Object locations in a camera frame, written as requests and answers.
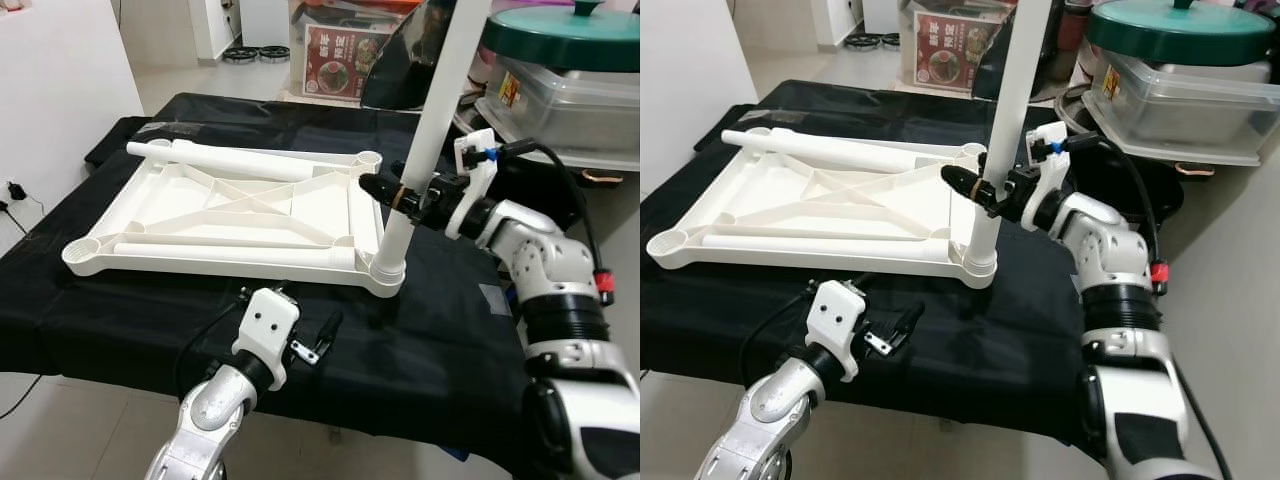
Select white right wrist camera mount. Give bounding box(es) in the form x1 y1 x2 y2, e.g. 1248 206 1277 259
447 128 498 241
1025 120 1071 233

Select black table cloth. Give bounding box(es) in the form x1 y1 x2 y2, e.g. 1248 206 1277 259
0 92 561 466
640 80 1171 446

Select green round pot lid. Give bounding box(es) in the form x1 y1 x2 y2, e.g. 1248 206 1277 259
1085 0 1280 66
482 0 641 73

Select clear storage box orange lid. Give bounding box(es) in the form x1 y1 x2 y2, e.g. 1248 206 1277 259
288 0 426 104
900 0 1011 96

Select black shiny plastic bag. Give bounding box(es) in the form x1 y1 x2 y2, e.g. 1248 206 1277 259
360 0 471 111
972 0 1063 101

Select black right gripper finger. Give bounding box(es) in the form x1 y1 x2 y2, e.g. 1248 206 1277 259
940 165 1001 213
357 175 433 214

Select white plastic table top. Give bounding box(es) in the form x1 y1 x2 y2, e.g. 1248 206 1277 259
645 128 1001 291
62 140 409 299

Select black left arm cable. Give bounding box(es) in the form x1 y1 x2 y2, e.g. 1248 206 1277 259
738 275 871 386
172 290 261 401

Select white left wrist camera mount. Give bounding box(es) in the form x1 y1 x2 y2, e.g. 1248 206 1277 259
232 287 301 389
808 280 869 381

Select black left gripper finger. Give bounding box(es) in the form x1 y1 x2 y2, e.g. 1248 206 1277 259
865 300 926 359
292 308 344 367

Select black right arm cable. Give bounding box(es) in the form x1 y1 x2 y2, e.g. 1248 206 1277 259
1060 130 1161 266
495 140 606 276

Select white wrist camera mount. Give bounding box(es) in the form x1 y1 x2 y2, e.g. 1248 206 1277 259
1025 120 1071 233
447 128 498 241
808 280 869 381
232 287 301 389

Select red food poster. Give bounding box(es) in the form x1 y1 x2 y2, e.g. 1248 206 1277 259
302 25 396 101
915 12 1001 93

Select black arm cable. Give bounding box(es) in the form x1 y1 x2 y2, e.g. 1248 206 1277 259
172 290 261 401
495 140 606 276
738 275 871 386
1060 130 1161 266

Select clear plastic storage container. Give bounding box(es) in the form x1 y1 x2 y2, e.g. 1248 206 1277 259
1085 45 1280 151
495 55 641 161

